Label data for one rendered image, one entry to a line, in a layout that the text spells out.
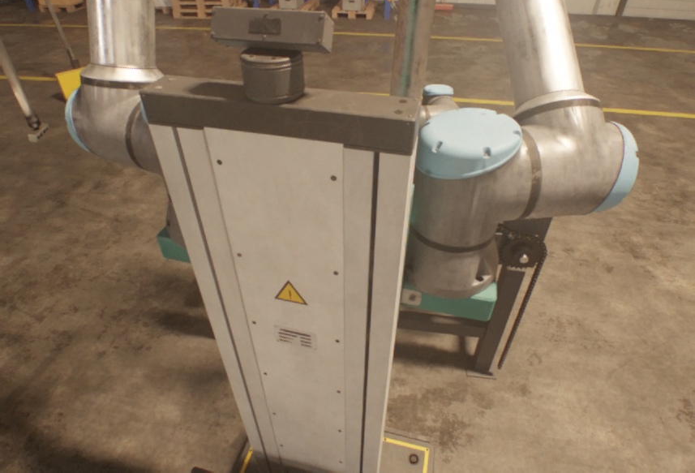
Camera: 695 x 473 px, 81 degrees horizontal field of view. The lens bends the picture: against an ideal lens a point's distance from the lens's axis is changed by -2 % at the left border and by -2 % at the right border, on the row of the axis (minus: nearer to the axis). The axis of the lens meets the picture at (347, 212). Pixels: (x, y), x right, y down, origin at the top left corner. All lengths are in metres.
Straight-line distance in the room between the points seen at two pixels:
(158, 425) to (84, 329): 0.82
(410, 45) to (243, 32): 0.63
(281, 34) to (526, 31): 0.45
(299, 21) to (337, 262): 0.32
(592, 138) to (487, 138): 0.17
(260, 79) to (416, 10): 0.62
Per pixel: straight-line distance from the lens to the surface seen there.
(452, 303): 0.77
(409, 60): 1.08
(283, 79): 0.48
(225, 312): 0.80
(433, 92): 1.29
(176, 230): 0.85
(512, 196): 0.65
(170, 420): 2.34
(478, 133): 0.63
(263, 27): 0.49
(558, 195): 0.69
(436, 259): 0.70
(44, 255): 3.56
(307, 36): 0.47
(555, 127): 0.71
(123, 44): 0.87
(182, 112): 0.56
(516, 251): 1.73
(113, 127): 0.86
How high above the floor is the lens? 1.97
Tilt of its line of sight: 37 degrees down
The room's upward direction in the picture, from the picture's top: straight up
